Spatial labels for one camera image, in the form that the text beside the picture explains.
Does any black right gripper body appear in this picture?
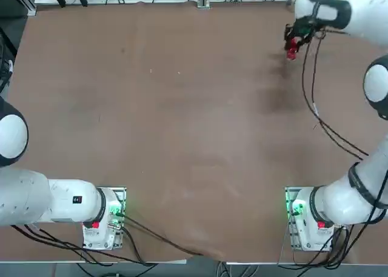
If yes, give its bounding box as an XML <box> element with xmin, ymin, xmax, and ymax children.
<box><xmin>290</xmin><ymin>18</ymin><xmax>318</xmax><ymax>37</ymax></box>

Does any red toy car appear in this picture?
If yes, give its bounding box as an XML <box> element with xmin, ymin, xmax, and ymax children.
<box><xmin>286</xmin><ymin>37</ymin><xmax>299</xmax><ymax>61</ymax></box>

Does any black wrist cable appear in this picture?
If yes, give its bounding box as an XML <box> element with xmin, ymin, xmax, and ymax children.
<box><xmin>310</xmin><ymin>31</ymin><xmax>370</xmax><ymax>156</ymax></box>
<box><xmin>301</xmin><ymin>42</ymin><xmax>364</xmax><ymax>161</ymax></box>

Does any dark base cable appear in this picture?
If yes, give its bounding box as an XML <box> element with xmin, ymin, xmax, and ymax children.
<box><xmin>121</xmin><ymin>215</ymin><xmax>204</xmax><ymax>256</ymax></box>

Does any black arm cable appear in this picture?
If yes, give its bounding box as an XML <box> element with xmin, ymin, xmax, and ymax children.
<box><xmin>10</xmin><ymin>224</ymin><xmax>154</xmax><ymax>265</ymax></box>

